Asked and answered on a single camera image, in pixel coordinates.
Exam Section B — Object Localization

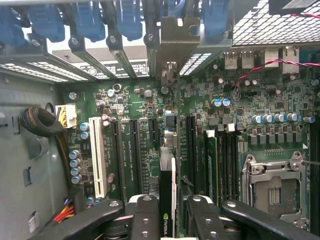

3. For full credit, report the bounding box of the RAM stick with black chips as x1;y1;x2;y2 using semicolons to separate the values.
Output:
203;129;219;205

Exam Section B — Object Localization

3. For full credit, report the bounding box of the black RAM slot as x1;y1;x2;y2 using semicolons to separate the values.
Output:
224;123;232;202
231;131;240;201
217;131;225;203

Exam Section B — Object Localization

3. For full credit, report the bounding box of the long black expansion slot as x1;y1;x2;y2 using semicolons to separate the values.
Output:
186;115;198;198
111;119;127;201
129;119;142;196

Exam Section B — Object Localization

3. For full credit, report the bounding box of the white expansion slot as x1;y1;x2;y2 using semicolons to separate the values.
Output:
88;116;108;198

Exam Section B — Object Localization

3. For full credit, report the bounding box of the metal CPU socket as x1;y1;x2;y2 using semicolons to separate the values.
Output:
240;151;308;228

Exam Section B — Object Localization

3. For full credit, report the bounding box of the short black expansion slot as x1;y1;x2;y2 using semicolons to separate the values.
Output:
148;117;161;142

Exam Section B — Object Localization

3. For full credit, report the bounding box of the green motherboard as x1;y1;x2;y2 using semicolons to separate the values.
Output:
53;47;320;233

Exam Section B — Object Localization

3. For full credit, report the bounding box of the white power connector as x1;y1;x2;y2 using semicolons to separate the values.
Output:
54;104;77;129

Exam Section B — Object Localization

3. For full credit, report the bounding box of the black open PC case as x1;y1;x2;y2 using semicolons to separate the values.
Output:
0;0;320;240

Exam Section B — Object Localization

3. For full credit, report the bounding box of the silver USB port stack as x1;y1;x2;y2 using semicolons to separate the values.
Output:
223;51;239;70
240;50;255;70

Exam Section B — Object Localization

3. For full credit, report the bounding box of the tall silver port block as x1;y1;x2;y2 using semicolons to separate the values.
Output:
281;46;301;75

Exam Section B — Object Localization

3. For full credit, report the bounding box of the silver square port block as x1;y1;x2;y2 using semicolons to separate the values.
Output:
264;48;280;69

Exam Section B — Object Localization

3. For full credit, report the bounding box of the blue slot retention clip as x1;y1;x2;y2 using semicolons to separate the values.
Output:
115;0;144;42
0;6;26;48
71;0;107;43
200;0;233;45
28;4;66;43
166;0;187;18

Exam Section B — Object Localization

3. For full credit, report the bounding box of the small black chassis module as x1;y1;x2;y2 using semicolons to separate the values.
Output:
268;0;320;16

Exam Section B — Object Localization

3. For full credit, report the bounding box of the black braided power cable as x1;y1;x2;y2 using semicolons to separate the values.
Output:
21;106;76;223

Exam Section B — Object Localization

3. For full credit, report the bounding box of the red black twisted wire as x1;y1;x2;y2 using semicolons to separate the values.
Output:
231;11;320;87

